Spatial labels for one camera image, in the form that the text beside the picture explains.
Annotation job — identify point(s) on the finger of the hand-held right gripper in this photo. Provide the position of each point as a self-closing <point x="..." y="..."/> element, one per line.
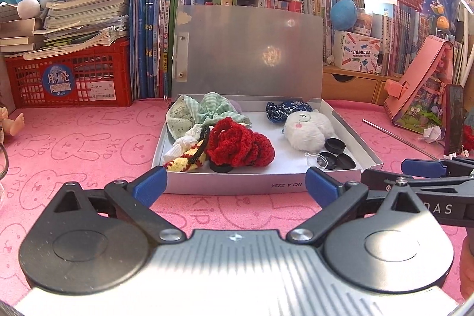
<point x="437" y="183"/>
<point x="424" y="167"/>

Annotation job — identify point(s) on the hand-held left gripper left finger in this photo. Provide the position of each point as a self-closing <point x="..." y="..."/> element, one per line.
<point x="148" y="186"/>

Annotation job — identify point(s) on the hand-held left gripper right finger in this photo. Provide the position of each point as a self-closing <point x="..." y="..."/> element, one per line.
<point x="322" y="186"/>

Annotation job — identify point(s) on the clear plastic cup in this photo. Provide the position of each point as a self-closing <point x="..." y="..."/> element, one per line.
<point x="314" y="159"/>

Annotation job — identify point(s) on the white tissue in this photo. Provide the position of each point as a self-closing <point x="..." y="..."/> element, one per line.
<point x="181" y="145"/>

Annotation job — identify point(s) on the white fluffy plush toy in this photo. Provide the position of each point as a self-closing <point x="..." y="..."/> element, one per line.
<point x="307" y="131"/>

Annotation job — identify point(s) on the green checked cloth scrunchie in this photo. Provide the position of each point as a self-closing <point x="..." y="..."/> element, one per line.
<point x="185" y="112"/>

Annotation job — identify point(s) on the blue floral fabric pouch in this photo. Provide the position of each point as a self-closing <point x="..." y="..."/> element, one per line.
<point x="285" y="108"/>

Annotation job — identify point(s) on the red crochet scrunchie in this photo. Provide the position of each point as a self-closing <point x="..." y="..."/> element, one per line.
<point x="237" y="142"/>

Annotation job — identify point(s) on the purple fluffy pompom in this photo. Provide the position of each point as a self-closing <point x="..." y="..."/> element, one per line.
<point x="237" y="105"/>

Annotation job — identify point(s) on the grey storage box with lid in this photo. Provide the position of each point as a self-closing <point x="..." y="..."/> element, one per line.
<point x="251" y="49"/>

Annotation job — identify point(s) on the person's right hand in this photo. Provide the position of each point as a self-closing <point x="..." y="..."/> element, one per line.
<point x="468" y="268"/>

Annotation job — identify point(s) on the white folded paper figure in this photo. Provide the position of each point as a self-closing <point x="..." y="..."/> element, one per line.
<point x="432" y="134"/>

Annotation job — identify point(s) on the thin metal rod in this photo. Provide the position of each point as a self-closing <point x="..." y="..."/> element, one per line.
<point x="400" y="139"/>

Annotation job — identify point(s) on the small red crochet piece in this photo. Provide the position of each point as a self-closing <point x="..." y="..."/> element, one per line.
<point x="468" y="136"/>

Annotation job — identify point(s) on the black smartphone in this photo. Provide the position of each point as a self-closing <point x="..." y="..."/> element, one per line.
<point x="453" y="119"/>

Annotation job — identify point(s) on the pink printed mat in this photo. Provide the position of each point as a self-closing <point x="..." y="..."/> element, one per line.
<point x="92" y="153"/>

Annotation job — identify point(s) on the pink house-shaped box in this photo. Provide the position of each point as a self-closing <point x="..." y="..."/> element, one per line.
<point x="418" y="79"/>

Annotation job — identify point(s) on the wooden drawer unit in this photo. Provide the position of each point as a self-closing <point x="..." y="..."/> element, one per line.
<point x="348" y="86"/>

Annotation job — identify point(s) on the large red plastic basket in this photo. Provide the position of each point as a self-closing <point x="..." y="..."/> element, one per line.
<point x="96" y="68"/>

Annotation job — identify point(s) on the white printed carton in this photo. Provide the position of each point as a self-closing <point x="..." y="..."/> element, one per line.
<point x="355" y="53"/>

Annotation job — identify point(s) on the row of upright books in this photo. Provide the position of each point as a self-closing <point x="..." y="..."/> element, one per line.
<point x="148" y="42"/>

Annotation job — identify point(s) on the blue plush ball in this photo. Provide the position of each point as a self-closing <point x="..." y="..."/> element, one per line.
<point x="344" y="14"/>

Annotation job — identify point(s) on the stack of flat books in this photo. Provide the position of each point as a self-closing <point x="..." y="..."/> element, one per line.
<point x="85" y="5"/>

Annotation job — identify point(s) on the white tube frame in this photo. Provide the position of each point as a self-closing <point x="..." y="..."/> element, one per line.
<point x="467" y="60"/>

